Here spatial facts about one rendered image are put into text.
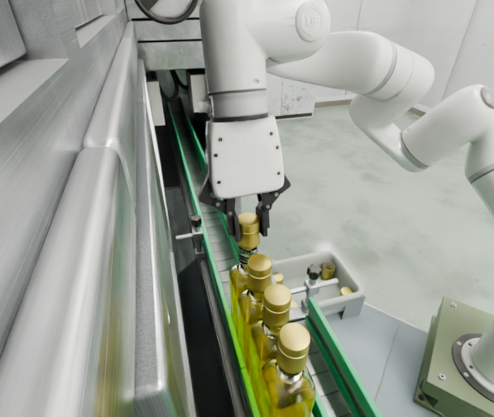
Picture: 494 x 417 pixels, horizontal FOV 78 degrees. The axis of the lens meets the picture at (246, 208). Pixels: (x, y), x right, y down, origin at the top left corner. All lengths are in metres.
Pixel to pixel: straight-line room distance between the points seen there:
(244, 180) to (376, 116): 0.30
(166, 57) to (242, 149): 0.88
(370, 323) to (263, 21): 0.76
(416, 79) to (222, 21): 0.33
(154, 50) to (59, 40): 1.02
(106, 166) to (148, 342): 0.09
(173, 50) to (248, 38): 0.86
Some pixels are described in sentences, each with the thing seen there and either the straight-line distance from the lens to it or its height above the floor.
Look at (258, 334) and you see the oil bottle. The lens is 0.45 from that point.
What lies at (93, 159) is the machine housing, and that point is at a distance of 0.17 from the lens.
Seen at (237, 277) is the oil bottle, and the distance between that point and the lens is 0.51.
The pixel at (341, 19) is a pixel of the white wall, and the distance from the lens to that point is 5.18.
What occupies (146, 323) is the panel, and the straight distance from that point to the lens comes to 0.18.
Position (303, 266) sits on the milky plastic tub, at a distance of 0.93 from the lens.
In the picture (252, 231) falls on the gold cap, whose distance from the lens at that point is 0.44.
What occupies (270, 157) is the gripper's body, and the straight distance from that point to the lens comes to 0.41.
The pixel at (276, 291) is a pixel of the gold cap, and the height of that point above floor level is 1.16.
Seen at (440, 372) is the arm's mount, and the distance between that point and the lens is 0.80.
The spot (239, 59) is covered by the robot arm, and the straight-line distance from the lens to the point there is 0.38.
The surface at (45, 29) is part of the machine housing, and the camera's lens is 0.23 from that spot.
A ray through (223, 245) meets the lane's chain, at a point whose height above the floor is 0.88.
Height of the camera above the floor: 1.46
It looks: 35 degrees down
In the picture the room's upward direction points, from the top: straight up
